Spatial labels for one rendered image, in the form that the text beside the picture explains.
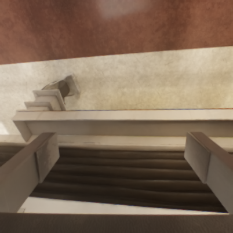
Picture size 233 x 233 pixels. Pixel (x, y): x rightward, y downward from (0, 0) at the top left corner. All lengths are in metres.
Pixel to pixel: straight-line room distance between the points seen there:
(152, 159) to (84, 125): 0.29
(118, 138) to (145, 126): 0.12
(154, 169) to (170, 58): 0.56
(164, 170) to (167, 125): 0.16
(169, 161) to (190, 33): 0.57
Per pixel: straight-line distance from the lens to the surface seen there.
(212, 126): 0.69
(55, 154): 0.17
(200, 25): 0.90
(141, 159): 0.62
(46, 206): 0.24
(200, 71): 0.99
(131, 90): 1.00
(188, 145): 0.17
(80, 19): 0.91
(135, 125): 0.65
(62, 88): 0.96
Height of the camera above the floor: 0.86
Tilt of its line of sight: 50 degrees down
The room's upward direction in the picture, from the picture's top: 168 degrees counter-clockwise
